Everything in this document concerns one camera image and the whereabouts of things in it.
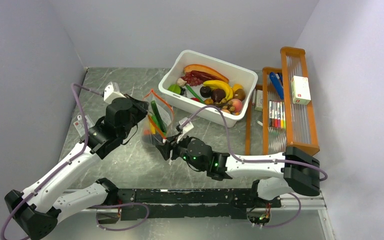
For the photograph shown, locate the dark green toy cucumber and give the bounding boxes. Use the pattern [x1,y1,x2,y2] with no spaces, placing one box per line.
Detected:
[150,100,167,133]

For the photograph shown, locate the white plastic food bin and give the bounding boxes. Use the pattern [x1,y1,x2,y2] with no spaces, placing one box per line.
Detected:
[158,50,258,128]

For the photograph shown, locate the green toy chili pepper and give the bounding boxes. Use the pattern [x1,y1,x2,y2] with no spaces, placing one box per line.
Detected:
[151,114,161,131]

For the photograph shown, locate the blue handled tool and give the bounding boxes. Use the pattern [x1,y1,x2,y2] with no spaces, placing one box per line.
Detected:
[269,72,284,100]

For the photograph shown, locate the red toy grapes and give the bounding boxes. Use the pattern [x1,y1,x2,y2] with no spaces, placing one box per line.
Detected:
[181,72,204,87]

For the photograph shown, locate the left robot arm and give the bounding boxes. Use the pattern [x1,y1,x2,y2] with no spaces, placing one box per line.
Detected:
[4,95,149,240]

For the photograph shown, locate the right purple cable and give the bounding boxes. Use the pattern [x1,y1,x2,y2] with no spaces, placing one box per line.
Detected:
[178,105,329,229]

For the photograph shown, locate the white tag card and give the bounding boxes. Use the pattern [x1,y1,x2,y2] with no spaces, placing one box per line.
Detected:
[73,114,95,137]

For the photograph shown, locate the orange toy melon slice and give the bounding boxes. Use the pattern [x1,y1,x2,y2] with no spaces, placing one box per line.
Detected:
[183,64,229,83]

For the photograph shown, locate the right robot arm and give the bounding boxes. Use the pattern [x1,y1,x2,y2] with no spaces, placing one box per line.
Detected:
[156,136,322,207]

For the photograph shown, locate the purple cable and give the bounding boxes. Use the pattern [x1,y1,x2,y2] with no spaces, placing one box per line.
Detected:
[178,105,329,229]
[0,82,151,240]

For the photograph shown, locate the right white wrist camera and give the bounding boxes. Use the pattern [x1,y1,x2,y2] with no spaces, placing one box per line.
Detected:
[176,117,194,144]

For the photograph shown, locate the white small carton box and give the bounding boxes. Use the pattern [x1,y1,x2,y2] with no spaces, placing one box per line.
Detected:
[291,75,311,105]

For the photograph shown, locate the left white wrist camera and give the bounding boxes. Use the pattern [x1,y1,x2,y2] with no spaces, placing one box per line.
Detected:
[103,81,126,104]

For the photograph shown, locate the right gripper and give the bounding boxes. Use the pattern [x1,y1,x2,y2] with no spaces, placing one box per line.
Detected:
[155,132,205,172]

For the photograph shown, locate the set of coloured markers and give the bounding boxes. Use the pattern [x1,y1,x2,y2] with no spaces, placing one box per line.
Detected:
[268,100,286,130]

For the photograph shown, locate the yellow toy chili pepper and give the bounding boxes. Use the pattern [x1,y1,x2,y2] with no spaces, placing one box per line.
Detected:
[149,121,157,135]

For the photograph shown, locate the orange wooden rack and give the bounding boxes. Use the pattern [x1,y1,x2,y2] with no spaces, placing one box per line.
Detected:
[244,46,320,156]

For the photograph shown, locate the clear zip top bag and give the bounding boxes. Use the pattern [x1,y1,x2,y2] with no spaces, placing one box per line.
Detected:
[141,89,175,147]

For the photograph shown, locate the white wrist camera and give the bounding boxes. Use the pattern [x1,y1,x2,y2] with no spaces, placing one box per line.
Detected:
[103,81,126,104]
[176,117,194,144]

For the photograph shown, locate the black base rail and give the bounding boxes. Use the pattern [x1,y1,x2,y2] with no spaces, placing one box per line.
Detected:
[97,188,282,224]

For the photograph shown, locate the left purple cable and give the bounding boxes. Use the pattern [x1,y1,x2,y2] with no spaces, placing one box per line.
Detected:
[0,82,151,240]

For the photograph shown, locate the green toy lime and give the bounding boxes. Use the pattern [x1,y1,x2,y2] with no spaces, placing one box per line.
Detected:
[167,84,182,95]

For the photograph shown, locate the yellow toy banana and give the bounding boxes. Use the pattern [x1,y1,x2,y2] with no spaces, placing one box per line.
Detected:
[203,80,234,101]

